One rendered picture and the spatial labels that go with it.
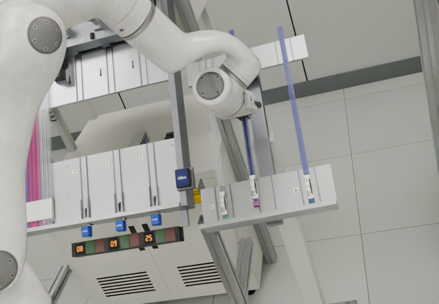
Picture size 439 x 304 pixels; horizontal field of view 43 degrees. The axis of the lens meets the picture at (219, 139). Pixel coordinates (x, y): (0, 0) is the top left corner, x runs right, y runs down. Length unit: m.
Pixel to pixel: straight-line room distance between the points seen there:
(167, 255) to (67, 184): 0.56
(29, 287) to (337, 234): 1.55
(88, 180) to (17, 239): 0.73
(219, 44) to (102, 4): 0.26
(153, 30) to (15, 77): 0.28
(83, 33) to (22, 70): 0.87
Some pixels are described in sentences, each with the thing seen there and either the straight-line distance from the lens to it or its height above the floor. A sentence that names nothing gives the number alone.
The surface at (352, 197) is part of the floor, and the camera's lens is 2.59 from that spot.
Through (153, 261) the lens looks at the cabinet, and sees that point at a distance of 2.17.
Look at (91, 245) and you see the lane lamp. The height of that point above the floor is 0.66.
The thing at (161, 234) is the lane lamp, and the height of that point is 0.66.
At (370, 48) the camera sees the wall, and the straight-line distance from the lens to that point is 3.43.
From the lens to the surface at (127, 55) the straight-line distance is 1.76.
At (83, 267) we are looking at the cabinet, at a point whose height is 0.29.
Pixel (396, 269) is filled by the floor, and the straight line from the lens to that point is 2.22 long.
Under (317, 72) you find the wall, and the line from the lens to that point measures 3.47.
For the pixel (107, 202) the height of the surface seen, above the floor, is 0.75.
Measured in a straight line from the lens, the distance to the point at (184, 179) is 1.53.
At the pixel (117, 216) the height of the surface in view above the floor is 0.73.
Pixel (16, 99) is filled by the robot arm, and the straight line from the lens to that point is 0.98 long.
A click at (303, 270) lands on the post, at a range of 1.81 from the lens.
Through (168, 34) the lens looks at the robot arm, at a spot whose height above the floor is 1.25.
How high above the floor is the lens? 1.56
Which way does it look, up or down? 28 degrees down
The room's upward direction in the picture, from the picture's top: 20 degrees counter-clockwise
